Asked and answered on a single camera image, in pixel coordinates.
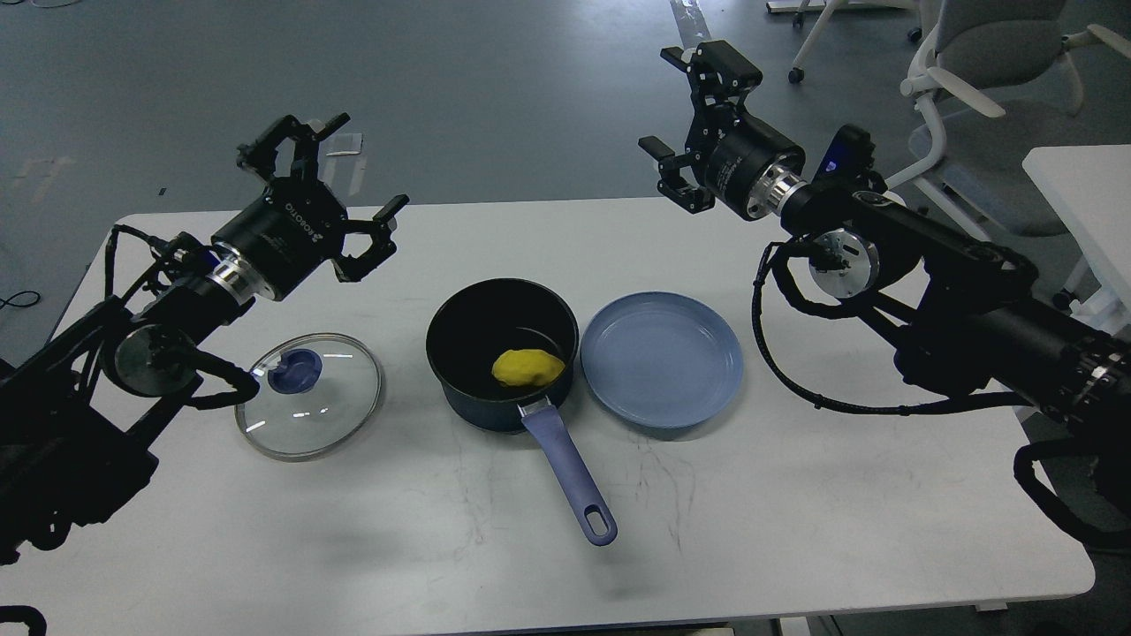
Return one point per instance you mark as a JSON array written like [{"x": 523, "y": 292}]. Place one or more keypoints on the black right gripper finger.
[
  {"x": 720, "y": 78},
  {"x": 671, "y": 184}
]

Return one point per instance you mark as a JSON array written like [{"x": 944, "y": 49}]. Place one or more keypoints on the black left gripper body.
[{"x": 285, "y": 234}]

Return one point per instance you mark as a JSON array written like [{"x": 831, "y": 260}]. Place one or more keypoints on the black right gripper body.
[{"x": 730, "y": 150}]

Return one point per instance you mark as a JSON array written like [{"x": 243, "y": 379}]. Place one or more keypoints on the glass pot lid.
[{"x": 315, "y": 392}]

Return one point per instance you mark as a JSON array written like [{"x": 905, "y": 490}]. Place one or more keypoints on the yellow potato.
[{"x": 527, "y": 368}]

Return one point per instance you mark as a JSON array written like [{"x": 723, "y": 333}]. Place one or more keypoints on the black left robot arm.
[{"x": 80, "y": 415}]

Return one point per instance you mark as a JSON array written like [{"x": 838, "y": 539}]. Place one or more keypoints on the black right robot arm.
[{"x": 958, "y": 312}]

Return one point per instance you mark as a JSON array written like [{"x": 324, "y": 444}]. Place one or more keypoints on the dark blue saucepan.
[{"x": 503, "y": 350}]

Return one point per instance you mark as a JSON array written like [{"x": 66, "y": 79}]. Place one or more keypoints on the blue plate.
[{"x": 662, "y": 361}]

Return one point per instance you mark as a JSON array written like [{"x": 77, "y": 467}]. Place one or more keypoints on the grey white office chair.
[{"x": 993, "y": 80}]

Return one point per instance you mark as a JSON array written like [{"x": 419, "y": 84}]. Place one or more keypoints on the white side table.
[{"x": 1089, "y": 189}]

